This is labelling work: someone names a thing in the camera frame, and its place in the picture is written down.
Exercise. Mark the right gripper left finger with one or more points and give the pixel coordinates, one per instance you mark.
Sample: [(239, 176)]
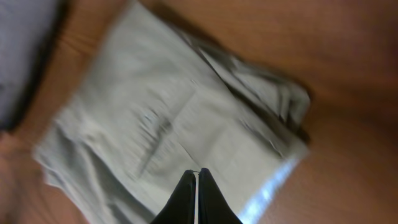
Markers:
[(180, 207)]

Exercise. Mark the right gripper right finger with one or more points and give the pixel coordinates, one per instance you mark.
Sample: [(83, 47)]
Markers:
[(212, 206)]

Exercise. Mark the olive green shorts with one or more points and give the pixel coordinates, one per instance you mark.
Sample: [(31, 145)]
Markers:
[(157, 102)]

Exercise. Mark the folded grey shorts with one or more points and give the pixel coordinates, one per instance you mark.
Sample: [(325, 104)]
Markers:
[(28, 32)]

